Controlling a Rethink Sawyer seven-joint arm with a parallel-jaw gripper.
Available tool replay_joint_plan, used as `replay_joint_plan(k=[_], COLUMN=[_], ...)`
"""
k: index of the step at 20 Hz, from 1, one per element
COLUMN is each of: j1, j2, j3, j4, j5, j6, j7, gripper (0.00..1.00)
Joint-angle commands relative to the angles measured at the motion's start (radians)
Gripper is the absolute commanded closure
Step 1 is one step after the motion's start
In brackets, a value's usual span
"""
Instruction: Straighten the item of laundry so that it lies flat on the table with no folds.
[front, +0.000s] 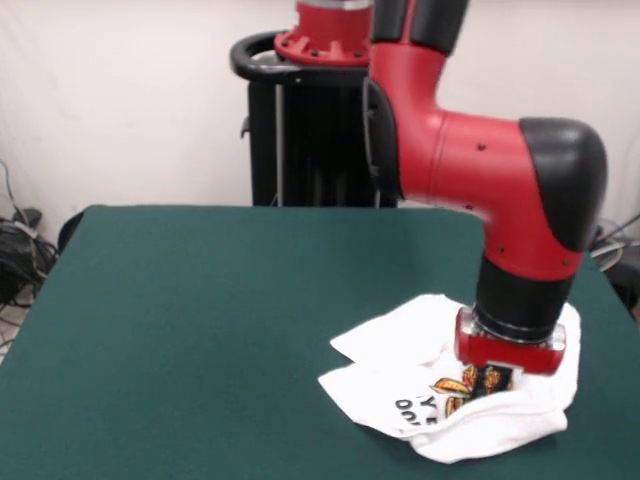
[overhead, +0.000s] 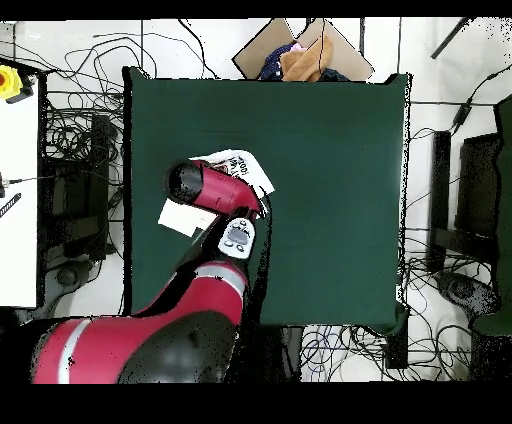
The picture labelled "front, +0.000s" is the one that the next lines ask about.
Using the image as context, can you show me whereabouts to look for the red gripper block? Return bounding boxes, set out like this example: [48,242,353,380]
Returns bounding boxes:
[455,308,568,402]

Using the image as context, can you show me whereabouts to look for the white printed t-shirt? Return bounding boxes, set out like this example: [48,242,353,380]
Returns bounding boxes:
[317,293,583,464]

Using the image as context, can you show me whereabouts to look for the dark green table cloth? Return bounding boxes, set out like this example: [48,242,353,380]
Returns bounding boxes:
[0,204,640,480]

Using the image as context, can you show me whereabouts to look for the black power adapter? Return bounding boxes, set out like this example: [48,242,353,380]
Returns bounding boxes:
[12,207,44,227]

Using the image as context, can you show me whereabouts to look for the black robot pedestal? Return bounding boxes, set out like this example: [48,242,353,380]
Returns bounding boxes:
[229,30,401,209]

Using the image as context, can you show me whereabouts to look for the black cable tangle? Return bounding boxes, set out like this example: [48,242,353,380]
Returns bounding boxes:
[0,159,61,351]

